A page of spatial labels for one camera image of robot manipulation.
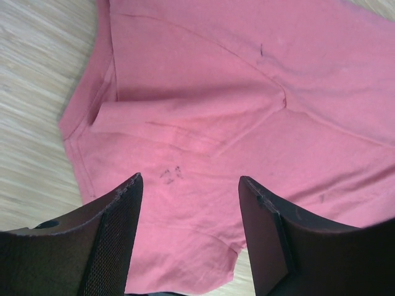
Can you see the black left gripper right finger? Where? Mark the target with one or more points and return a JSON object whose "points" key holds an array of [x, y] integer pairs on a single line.
{"points": [[293, 251]]}

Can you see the salmon red t-shirt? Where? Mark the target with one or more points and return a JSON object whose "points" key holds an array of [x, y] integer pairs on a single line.
{"points": [[298, 95]]}

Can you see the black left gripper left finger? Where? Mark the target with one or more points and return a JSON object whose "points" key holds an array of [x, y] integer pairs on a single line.
{"points": [[84, 252]]}

